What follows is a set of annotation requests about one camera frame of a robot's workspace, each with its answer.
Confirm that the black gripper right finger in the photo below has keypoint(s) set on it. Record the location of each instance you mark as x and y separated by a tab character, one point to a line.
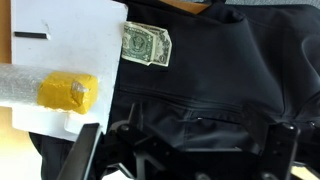
281	150

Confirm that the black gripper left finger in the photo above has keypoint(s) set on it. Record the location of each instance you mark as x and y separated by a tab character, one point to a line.
80	153

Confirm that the black zip vest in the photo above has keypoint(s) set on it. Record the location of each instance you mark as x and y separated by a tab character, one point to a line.
216	66

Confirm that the yellow small block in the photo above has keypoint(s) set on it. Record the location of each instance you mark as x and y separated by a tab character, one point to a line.
63	91

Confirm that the white plastic cutting board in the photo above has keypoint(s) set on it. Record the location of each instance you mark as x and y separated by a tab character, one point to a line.
76	33

